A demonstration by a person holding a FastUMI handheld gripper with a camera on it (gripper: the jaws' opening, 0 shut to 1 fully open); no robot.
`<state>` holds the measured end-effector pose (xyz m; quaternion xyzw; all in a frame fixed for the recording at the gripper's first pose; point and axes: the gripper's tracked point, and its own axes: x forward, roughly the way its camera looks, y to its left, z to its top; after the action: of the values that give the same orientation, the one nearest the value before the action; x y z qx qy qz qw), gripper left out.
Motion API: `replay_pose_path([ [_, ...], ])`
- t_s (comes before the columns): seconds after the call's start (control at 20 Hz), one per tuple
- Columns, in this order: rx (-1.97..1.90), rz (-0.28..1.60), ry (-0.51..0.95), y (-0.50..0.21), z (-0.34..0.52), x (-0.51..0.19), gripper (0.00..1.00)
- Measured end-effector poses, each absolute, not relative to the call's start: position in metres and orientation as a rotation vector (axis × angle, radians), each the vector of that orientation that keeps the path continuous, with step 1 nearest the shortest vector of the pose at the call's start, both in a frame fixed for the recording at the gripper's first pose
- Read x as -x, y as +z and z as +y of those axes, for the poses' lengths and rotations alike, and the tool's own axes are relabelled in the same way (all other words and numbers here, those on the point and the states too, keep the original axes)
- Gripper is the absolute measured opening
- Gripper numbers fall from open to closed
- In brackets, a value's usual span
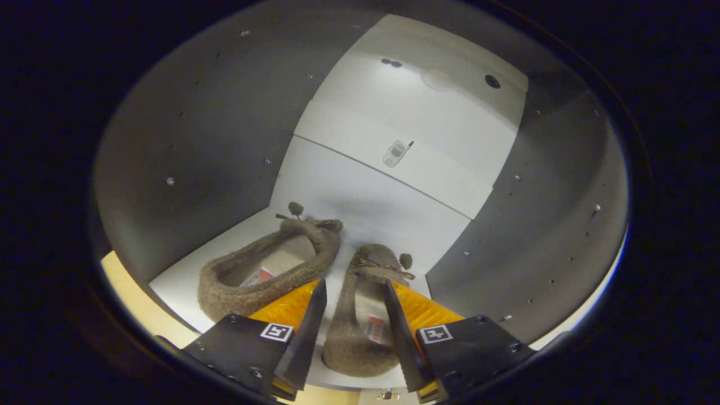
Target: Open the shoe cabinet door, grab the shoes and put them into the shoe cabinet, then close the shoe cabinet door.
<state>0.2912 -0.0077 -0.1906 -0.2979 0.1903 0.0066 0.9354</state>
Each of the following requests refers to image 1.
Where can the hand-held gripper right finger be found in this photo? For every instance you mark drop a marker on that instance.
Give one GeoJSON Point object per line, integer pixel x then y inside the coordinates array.
{"type": "Point", "coordinates": [402, 337]}

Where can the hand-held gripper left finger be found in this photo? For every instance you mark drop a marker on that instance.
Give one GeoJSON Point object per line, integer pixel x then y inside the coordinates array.
{"type": "Point", "coordinates": [309, 337]}

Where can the brown fuzzy slipper shoe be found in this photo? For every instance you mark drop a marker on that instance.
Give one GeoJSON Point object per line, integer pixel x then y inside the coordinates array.
{"type": "Point", "coordinates": [340, 343]}
{"type": "Point", "coordinates": [225, 298]}

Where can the grey shoe cabinet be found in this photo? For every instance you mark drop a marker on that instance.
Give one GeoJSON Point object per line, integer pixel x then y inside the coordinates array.
{"type": "Point", "coordinates": [214, 140]}

